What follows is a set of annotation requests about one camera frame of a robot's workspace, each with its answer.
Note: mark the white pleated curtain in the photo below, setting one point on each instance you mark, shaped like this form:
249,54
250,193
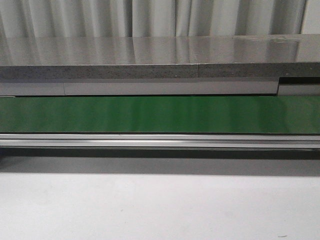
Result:
149,18

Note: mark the rear grey conveyor rail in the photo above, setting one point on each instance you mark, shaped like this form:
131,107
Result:
261,86

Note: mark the front aluminium conveyor rail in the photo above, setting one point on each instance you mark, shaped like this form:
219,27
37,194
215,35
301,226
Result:
224,141

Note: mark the green conveyor belt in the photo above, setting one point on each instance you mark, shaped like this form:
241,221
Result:
298,115

